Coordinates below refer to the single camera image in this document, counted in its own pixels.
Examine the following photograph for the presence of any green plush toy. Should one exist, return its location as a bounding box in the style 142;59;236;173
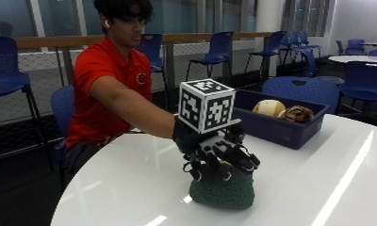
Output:
188;160;256;211

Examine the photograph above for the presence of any row of blue chairs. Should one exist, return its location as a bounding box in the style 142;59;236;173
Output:
279;30;324;67

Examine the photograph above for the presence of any the person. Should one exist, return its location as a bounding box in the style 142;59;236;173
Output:
62;0;178;186

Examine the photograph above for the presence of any cream round plush toy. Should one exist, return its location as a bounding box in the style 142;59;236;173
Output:
252;99;288;118

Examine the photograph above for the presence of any white marker cube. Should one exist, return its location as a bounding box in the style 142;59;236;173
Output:
178;78;243;135

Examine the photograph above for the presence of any white round table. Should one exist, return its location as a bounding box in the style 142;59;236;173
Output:
328;55;377;65

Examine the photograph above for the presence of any wooden railing with mesh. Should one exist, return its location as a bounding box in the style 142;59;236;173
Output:
0;31;278;126

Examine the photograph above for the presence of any dark blue plastic bin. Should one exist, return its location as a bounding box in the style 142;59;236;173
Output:
232;89;332;151

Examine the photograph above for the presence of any blue chair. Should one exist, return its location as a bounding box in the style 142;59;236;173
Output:
337;61;377;118
186;31;236;83
244;30;287;76
50;85;77;189
336;39;367;57
262;75;343;115
137;33;170;95
0;35;43;126

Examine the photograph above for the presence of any brown striped plush toy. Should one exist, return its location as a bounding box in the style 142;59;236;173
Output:
278;105;316;124

